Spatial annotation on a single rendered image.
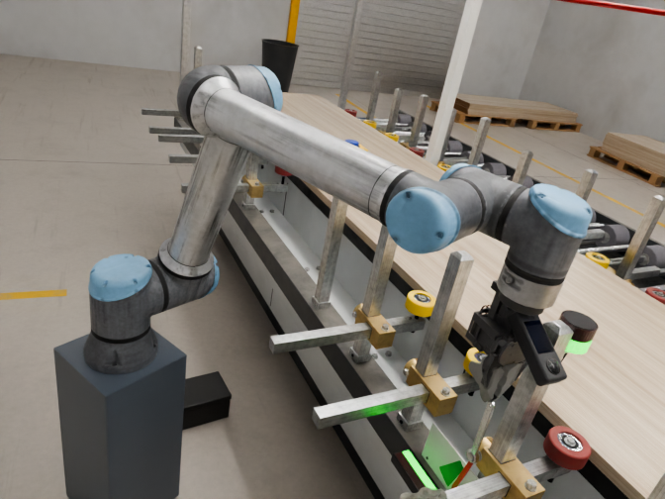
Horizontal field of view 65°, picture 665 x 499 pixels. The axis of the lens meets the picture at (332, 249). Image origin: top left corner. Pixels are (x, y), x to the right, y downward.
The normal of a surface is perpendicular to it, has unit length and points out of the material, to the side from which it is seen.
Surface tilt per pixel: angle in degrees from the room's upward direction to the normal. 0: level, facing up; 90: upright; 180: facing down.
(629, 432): 0
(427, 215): 90
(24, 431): 0
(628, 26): 90
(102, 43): 90
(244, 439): 0
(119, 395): 90
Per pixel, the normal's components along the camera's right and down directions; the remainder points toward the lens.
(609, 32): -0.91, 0.04
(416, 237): -0.59, 0.28
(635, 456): 0.17, -0.88
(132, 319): 0.62, 0.45
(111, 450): 0.78, 0.40
